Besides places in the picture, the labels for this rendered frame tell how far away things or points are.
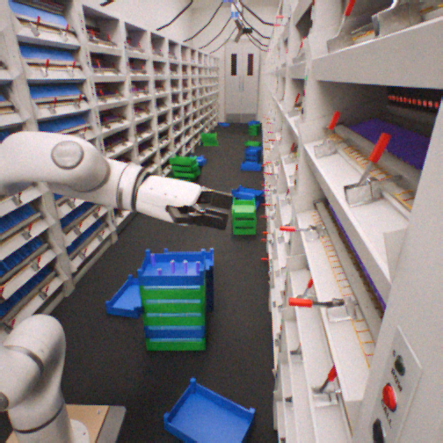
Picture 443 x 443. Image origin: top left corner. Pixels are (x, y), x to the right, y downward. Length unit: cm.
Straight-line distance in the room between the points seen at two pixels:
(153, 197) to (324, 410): 47
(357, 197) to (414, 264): 19
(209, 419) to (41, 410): 73
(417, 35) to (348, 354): 37
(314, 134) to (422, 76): 56
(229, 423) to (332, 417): 90
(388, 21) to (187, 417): 144
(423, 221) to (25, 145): 51
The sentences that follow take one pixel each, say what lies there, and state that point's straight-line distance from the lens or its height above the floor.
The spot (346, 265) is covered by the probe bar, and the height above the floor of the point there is 97.
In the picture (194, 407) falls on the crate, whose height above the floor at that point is 0.
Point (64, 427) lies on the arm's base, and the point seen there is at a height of 42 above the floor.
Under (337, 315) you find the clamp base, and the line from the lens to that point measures 54.
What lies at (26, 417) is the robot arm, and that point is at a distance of 102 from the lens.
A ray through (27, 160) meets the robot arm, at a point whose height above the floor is 117.
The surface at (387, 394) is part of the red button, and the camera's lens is 31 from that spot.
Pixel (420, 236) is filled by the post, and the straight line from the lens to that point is 26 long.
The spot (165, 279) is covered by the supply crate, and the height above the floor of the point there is 44.
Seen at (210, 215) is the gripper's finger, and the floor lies 107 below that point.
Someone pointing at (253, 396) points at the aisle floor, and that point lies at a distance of 161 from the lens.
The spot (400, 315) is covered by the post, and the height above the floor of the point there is 111.
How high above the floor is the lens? 128
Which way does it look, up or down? 24 degrees down
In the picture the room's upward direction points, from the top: straight up
